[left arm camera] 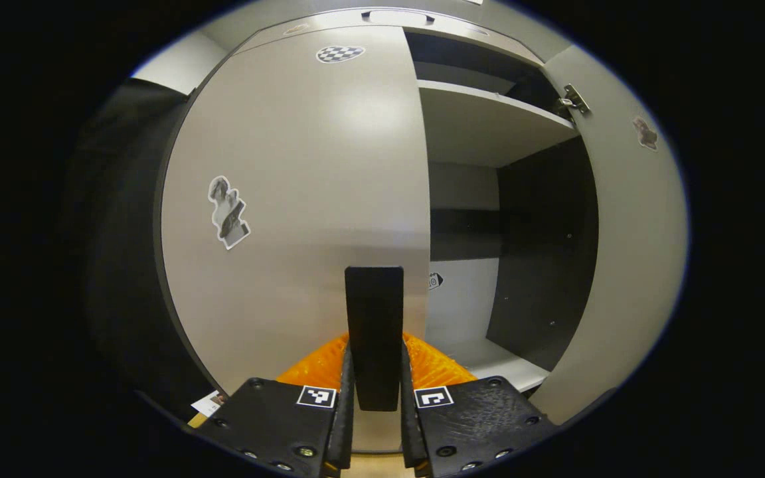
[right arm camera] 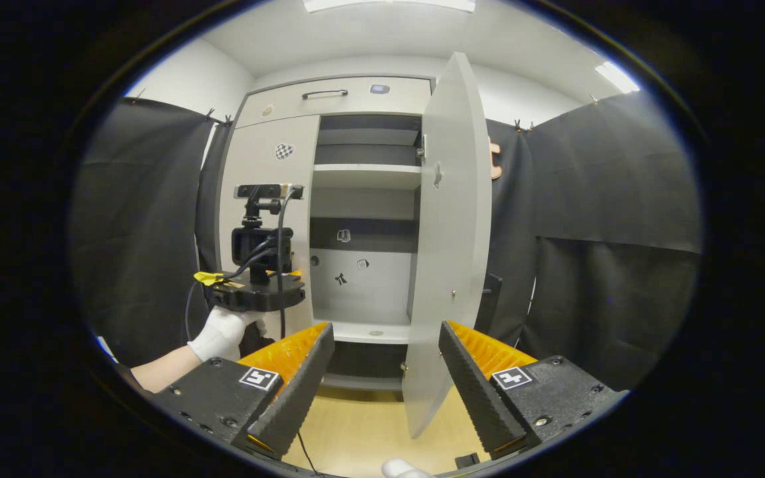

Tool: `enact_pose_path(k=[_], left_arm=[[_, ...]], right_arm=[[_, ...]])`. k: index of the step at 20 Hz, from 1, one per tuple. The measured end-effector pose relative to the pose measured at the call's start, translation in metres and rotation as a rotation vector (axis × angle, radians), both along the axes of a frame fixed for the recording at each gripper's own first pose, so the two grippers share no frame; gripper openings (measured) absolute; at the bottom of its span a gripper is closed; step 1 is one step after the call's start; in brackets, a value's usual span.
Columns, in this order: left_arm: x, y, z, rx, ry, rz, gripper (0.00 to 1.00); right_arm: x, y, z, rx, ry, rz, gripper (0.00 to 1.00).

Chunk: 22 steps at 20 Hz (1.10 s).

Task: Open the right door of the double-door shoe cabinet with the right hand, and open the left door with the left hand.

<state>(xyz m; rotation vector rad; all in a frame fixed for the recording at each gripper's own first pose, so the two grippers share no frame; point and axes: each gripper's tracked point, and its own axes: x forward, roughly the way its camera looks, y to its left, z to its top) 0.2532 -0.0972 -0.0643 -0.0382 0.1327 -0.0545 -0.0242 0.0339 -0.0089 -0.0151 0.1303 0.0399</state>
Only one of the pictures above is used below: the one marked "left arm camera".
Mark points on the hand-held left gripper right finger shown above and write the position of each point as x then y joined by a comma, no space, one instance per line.
475,421

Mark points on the grey double-door shoe cabinet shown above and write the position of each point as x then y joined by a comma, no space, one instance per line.
475,126

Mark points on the white paper booklet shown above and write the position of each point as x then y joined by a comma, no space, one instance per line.
208,402

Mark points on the grey cabinet door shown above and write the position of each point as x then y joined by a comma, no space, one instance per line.
303,199
628,265

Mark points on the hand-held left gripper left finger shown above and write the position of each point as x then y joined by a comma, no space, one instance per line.
283,425

